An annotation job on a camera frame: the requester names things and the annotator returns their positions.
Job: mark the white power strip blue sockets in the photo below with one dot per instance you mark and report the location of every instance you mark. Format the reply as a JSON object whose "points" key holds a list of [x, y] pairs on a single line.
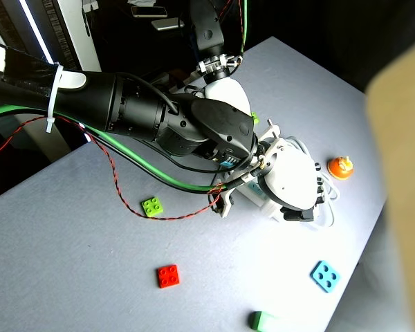
{"points": [[256, 194]]}

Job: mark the orange toy fruit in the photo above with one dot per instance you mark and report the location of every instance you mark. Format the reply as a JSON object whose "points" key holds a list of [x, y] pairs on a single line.
{"points": [[339, 171]]}

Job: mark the blue block with four holes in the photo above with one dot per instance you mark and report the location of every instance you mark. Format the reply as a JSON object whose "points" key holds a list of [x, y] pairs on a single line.
{"points": [[325, 276]]}

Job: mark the tan cardboard panel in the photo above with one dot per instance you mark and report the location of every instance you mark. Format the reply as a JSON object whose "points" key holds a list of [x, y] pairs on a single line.
{"points": [[404, 173]]}

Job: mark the lime green toy brick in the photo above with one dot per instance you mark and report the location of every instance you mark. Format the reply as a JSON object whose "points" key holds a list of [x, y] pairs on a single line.
{"points": [[153, 207]]}

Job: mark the green rounded toy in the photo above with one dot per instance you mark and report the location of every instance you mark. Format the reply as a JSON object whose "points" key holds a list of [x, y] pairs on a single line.
{"points": [[259, 321]]}

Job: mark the red toy brick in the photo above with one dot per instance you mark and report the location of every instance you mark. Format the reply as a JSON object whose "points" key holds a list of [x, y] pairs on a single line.
{"points": [[168, 276]]}

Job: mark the grey flat device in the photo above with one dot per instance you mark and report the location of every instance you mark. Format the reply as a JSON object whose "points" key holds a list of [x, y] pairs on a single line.
{"points": [[166, 25]]}

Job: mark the white black-edged flat device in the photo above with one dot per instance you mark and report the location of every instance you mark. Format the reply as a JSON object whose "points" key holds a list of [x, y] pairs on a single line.
{"points": [[148, 11]]}

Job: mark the grey table cloth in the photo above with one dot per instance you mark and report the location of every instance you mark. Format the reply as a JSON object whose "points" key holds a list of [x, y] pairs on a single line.
{"points": [[72, 259]]}

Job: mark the white glowing light bar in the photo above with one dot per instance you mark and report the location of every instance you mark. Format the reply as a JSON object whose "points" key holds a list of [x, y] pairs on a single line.
{"points": [[36, 31]]}

